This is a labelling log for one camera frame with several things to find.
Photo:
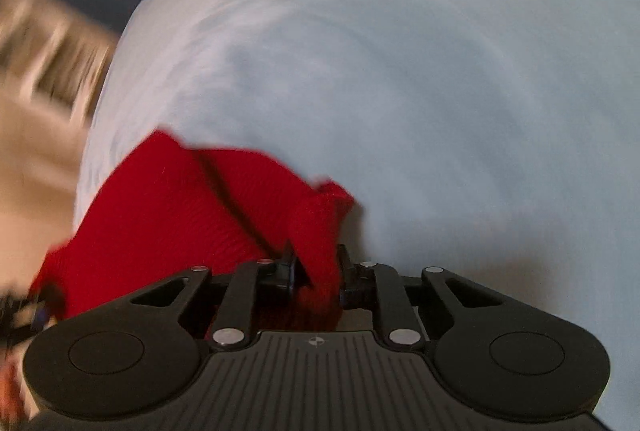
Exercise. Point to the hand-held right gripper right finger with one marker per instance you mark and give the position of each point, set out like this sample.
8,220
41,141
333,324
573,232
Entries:
352,283

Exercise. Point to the red knit sock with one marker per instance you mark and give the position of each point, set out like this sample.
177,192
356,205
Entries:
165,221

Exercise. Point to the light blue fleece blanket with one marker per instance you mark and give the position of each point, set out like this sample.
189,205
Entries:
425,86

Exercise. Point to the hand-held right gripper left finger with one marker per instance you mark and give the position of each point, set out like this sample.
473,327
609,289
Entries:
280,275

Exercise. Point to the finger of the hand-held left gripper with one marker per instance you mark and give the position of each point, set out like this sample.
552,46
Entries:
35,313

